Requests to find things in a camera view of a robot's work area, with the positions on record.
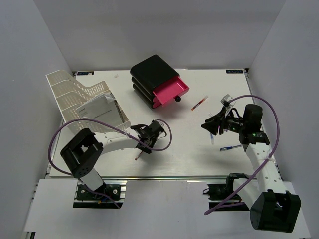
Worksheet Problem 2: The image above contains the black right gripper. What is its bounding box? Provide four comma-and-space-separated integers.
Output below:
201, 106, 247, 135

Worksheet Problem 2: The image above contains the blue ballpoint pen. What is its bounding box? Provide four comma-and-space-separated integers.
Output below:
219, 144, 242, 152

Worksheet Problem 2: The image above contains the white Canon safety booklet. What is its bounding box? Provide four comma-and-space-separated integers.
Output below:
75, 91, 130, 128

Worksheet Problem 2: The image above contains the black pink drawer organizer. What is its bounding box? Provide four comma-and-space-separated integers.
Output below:
130, 55, 189, 109

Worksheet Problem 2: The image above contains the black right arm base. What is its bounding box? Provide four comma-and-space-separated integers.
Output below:
202, 173, 249, 211

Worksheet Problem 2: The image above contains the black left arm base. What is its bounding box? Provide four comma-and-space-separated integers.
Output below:
73, 180, 126, 209

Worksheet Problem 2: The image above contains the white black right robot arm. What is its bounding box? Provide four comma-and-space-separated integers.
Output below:
201, 104, 301, 233

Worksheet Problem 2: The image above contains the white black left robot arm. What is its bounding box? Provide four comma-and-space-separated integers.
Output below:
60, 120, 167, 199

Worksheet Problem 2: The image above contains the blue capped clear pen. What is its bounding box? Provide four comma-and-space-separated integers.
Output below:
210, 134, 215, 145

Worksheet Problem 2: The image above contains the orange capped dark pen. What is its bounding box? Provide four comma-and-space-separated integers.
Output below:
191, 95, 208, 111

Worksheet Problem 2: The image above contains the white perforated file tray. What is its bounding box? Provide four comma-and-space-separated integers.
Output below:
46, 70, 131, 130

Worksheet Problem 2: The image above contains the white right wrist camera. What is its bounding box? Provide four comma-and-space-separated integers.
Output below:
220, 94, 233, 107

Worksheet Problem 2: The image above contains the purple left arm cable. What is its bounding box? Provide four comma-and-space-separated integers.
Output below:
48, 119, 173, 209

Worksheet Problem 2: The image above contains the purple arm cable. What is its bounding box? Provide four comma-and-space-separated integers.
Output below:
203, 96, 279, 216
48, 119, 173, 209

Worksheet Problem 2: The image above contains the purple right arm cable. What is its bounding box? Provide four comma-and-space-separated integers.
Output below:
203, 96, 279, 216

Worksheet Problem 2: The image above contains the aluminium table edge rail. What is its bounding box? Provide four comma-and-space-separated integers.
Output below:
62, 175, 282, 182

